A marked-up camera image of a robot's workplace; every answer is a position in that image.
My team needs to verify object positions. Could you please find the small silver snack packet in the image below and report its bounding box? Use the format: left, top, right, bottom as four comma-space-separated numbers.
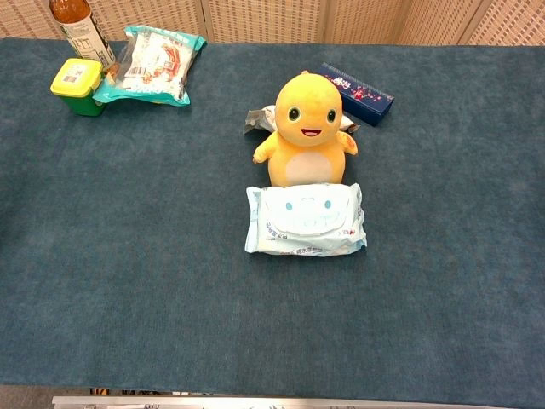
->
243, 103, 361, 136

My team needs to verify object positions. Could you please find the yellow-lidded green container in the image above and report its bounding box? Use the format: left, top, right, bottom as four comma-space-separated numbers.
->
49, 58, 106, 118

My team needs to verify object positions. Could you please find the teal instant noodle packet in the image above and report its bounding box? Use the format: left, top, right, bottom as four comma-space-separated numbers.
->
92, 24, 208, 107

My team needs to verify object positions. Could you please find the aluminium frame rail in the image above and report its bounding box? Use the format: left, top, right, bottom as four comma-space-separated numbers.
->
51, 395, 493, 409

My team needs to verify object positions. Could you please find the light blue wet wipes pack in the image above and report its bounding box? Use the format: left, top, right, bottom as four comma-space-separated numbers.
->
244, 182, 368, 256

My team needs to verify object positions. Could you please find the amber tea bottle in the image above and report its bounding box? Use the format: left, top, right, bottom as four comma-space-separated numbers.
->
48, 0, 117, 69

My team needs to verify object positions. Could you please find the yellow plush duck toy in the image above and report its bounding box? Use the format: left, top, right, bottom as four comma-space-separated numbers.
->
252, 71, 359, 188

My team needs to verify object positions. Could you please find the woven folding screen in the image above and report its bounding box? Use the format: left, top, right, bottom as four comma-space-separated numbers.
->
0, 0, 545, 46

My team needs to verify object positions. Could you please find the dark teal table cloth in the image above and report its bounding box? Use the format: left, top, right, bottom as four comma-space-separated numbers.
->
0, 37, 545, 409

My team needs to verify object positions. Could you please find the dark blue rectangular box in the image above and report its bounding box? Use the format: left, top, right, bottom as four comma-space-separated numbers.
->
319, 62, 395, 127

